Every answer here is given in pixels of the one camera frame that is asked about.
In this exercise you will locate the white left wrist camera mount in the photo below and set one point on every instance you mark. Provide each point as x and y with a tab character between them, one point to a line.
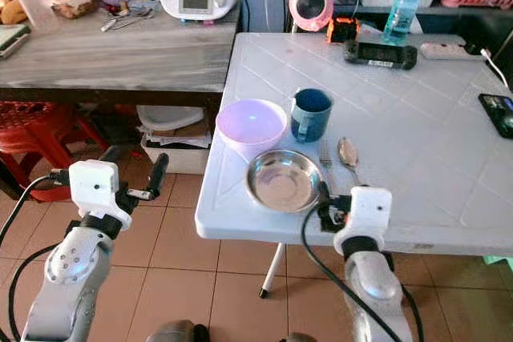
94	186

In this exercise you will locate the brown bread roll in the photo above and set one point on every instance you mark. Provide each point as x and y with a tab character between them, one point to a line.
14	12

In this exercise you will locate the metal table spoon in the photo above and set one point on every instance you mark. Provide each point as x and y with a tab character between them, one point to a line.
347	151

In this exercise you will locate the pink round appliance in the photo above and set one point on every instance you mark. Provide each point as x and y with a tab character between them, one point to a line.
311	6

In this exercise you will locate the stainless steel plate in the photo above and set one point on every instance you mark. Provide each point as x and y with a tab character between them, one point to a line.
283	182

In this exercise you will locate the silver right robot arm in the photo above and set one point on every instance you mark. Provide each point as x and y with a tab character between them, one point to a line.
373	286

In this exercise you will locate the metal fork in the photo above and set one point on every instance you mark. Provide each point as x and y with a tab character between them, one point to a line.
326	154

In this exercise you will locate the blue mug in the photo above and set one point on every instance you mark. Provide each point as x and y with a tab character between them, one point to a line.
313	122

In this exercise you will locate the grey left robot leg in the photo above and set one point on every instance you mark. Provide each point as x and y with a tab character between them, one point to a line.
176	332

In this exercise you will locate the white metal table leg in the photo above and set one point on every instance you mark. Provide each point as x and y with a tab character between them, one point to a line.
272	270

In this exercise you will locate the white storage box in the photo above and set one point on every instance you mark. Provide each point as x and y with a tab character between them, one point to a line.
184	159

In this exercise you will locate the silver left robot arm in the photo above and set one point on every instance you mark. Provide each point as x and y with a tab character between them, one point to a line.
68	270

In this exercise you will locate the metal cutlery piece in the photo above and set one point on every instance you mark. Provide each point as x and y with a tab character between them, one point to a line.
109	25
138	17

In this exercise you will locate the grey wooden counter table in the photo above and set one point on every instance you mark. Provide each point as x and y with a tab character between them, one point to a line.
120	58

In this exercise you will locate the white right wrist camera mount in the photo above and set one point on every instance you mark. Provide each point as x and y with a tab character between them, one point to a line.
369	212

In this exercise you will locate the black handheld controller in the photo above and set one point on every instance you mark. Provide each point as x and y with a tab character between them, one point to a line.
381	55

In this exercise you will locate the large purple plastic bowl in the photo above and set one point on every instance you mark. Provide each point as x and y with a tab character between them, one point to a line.
248	122

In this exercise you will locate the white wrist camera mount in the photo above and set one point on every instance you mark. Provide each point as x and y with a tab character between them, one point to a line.
369	212
94	186

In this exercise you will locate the white power strip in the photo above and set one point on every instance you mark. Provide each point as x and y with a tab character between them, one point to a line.
449	51

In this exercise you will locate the white plastic basin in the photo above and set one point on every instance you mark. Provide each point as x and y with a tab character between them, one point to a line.
168	118

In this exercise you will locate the clear blue water bottle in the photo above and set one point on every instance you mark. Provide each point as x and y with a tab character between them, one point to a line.
403	14

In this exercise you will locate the black smartphone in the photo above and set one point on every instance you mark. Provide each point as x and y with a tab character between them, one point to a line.
497	114

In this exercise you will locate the orange and black device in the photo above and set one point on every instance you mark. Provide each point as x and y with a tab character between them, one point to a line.
342	30

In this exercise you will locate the clear plastic food container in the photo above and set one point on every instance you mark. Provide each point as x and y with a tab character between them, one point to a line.
70	2

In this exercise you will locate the red plastic stool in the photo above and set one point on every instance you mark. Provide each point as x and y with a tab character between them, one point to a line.
32	126

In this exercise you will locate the green cutting board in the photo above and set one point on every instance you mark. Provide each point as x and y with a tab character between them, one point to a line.
12	38

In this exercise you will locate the white plastic folding table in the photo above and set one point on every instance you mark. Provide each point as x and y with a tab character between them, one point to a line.
409	174

